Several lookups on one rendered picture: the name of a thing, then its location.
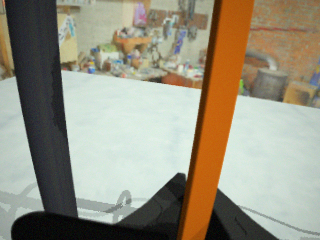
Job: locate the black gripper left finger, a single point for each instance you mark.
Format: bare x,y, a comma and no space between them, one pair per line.
156,219

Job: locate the orange handle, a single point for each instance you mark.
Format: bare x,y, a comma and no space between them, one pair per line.
230,24

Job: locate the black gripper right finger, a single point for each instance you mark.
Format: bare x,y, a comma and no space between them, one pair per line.
228,222

